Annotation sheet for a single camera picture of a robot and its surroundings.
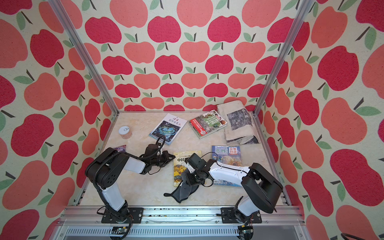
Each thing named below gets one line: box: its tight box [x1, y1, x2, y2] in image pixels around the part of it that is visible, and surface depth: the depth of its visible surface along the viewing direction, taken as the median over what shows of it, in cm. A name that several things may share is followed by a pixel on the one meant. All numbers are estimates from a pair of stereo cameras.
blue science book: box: [148, 113, 188, 146], surface depth 113 cm
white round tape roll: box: [118, 126, 133, 140], surface depth 105 cm
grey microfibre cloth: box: [163, 171, 200, 203], surface depth 82 cm
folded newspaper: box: [217, 100, 260, 145], surface depth 110 cm
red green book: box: [187, 109, 228, 139], surface depth 113 cm
